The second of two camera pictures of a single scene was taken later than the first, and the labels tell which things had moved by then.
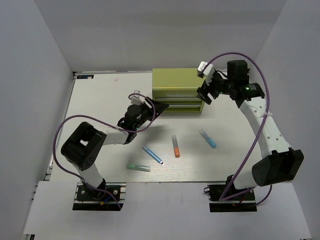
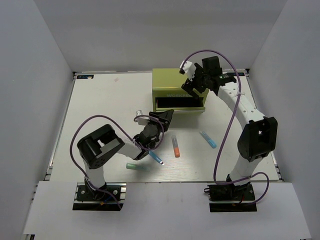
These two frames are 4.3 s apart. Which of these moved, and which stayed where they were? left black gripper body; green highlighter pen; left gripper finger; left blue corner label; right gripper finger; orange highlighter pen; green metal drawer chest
Moved: left gripper finger; right gripper finger; left black gripper body
Stayed: orange highlighter pen; green metal drawer chest; left blue corner label; green highlighter pen
